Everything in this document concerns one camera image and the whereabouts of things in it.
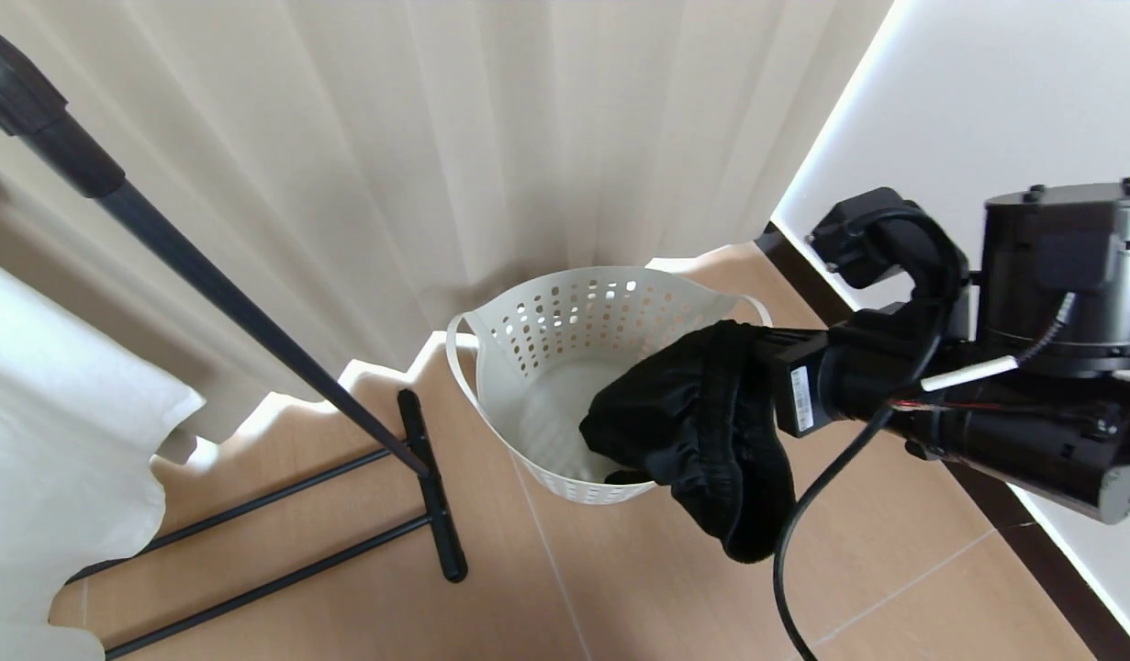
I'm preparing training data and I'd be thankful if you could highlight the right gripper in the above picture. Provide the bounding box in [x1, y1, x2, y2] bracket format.
[754, 306, 1130, 526]

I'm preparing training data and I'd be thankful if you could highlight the black garment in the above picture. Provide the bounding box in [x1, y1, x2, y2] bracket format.
[578, 319, 798, 564]

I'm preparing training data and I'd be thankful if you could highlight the white printed garment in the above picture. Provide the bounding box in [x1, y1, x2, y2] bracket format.
[0, 255, 206, 661]

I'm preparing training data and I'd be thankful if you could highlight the white laundry basket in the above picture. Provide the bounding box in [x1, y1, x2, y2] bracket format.
[445, 266, 773, 506]

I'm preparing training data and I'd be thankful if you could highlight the black clothes rack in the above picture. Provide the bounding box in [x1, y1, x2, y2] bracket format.
[0, 18, 469, 661]

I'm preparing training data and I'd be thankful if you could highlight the beige curtain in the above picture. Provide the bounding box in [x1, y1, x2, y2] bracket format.
[0, 0, 893, 442]

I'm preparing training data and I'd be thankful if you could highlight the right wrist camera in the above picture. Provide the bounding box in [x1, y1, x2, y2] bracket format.
[808, 188, 971, 322]

